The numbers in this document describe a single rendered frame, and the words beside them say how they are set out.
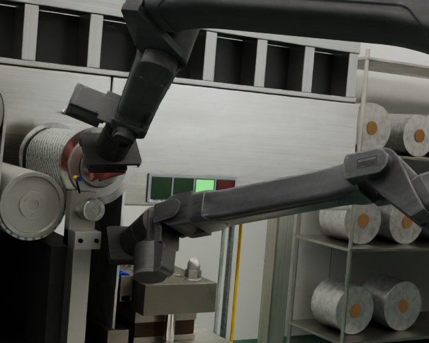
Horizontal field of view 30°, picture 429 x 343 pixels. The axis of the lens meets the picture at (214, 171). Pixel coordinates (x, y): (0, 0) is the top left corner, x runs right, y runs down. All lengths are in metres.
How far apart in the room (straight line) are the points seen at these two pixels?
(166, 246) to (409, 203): 0.45
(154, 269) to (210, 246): 3.41
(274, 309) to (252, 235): 2.56
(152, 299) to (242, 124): 0.65
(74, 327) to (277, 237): 0.98
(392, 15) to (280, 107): 1.43
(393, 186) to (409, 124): 3.84
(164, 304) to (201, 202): 0.31
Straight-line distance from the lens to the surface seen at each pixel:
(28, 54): 1.81
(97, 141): 1.38
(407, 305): 5.16
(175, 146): 1.95
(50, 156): 1.57
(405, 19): 0.69
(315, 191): 1.22
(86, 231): 1.45
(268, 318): 2.38
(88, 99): 1.29
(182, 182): 1.95
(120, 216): 1.55
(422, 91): 5.71
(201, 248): 4.74
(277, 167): 2.11
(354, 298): 4.86
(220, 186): 2.01
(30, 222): 1.48
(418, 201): 1.12
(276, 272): 2.35
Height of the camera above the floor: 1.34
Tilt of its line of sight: 3 degrees down
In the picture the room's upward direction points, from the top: 5 degrees clockwise
